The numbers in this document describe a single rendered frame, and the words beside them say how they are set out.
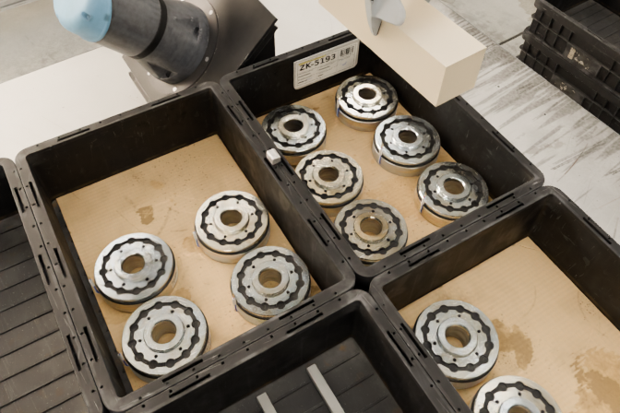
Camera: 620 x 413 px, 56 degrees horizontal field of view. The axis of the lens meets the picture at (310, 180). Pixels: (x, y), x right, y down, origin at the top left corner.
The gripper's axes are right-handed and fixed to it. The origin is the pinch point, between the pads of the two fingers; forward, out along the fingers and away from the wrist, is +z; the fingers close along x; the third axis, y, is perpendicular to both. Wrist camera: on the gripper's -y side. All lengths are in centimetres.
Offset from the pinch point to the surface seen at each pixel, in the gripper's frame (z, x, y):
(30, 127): 40, -43, -50
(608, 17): 61, 111, -25
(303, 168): 23.6, -12.2, -1.7
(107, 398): 16, -48, 17
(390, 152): 23.7, 0.7, 3.0
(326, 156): 23.6, -8.0, -1.7
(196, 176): 26.6, -25.4, -11.3
